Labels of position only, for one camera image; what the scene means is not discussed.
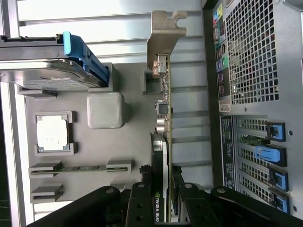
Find grey parts rack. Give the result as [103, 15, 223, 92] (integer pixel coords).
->
[16, 61, 166, 206]

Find green RAM stick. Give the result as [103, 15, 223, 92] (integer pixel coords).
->
[30, 165, 129, 173]

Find blue slot clip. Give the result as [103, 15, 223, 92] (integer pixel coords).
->
[267, 165, 290, 192]
[254, 144, 287, 166]
[265, 121, 286, 142]
[267, 187, 291, 215]

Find silver CPU chip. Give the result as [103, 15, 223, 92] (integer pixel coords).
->
[36, 115, 70, 152]

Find hard disk with blue carrier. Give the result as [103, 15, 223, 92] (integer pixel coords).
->
[0, 32, 110, 92]

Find open black PC case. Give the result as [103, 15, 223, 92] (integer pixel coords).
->
[202, 0, 303, 217]

